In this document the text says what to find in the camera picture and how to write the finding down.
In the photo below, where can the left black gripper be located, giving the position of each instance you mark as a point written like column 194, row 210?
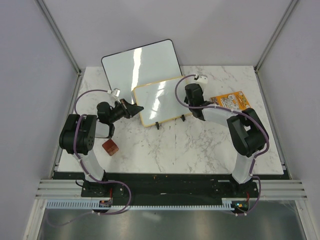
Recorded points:
column 129, row 109

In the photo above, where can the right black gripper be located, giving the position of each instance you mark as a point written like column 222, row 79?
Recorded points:
column 201, row 90

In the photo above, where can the yellow framed whiteboard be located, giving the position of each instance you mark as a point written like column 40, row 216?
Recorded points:
column 159, row 102

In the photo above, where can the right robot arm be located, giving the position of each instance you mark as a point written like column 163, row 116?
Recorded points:
column 248, row 135

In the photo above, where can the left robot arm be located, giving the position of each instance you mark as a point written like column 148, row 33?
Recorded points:
column 79, row 132

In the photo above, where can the black whiteboard stand foot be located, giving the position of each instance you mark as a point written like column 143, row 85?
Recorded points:
column 157, row 125

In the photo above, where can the black framed whiteboard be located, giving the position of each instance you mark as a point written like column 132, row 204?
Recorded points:
column 140, row 66

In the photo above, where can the orange card box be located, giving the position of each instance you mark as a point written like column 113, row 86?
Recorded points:
column 233, row 101

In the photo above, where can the red wooden block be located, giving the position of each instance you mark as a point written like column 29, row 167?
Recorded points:
column 110, row 147

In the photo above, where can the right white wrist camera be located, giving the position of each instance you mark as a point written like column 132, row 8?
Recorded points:
column 201, row 79

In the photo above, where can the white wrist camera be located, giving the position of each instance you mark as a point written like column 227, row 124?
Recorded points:
column 201, row 79
column 115, row 93

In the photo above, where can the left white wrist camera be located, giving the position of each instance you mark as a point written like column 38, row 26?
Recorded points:
column 115, row 93

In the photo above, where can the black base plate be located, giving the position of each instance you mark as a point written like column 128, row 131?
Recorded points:
column 176, row 189

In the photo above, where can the white slotted cable duct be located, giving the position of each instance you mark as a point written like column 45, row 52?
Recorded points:
column 72, row 204

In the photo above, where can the left aluminium corner post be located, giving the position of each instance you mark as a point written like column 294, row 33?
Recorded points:
column 59, row 36

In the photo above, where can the aluminium corner post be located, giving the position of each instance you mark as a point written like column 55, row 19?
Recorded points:
column 276, row 33
column 59, row 36

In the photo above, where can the aluminium rail frame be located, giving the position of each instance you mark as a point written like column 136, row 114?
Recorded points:
column 65, row 189

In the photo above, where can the right aluminium corner post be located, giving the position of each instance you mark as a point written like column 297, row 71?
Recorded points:
column 276, row 33

